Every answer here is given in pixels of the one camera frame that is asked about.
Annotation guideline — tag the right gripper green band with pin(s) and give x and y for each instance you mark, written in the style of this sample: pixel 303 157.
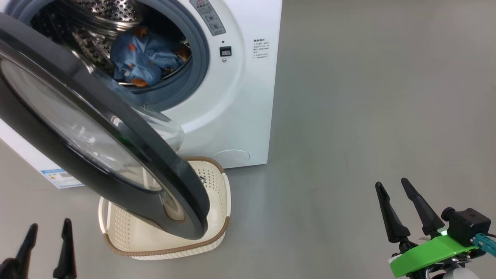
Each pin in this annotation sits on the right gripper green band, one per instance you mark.
pixel 426 254

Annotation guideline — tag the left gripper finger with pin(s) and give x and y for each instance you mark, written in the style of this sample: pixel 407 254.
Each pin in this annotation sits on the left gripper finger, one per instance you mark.
pixel 66 248
pixel 26 248

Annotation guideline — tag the dark round washing machine door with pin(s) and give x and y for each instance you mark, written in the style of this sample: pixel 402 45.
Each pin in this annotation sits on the dark round washing machine door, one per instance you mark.
pixel 58 116

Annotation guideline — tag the blue bear-print garment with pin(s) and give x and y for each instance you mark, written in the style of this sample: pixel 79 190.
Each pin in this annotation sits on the blue bear-print garment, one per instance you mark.
pixel 135 58

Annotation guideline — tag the cream perforated laundry basket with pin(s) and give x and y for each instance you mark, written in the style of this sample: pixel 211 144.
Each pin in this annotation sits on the cream perforated laundry basket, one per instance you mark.
pixel 131 240

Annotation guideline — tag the white washing machine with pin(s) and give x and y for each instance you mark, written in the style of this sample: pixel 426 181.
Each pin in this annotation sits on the white washing machine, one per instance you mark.
pixel 240 97

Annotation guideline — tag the blue energy label sticker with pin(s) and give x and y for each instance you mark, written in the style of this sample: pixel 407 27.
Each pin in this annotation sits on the blue energy label sticker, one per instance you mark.
pixel 62 179

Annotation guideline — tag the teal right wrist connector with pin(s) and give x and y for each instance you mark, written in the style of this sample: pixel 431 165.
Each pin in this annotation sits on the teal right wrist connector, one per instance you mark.
pixel 486 244

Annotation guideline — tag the grey warning sticker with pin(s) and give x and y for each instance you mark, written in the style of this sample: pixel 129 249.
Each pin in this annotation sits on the grey warning sticker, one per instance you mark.
pixel 209 15

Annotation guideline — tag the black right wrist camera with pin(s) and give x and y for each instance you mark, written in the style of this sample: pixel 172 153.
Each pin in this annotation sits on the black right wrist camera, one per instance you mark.
pixel 467 224

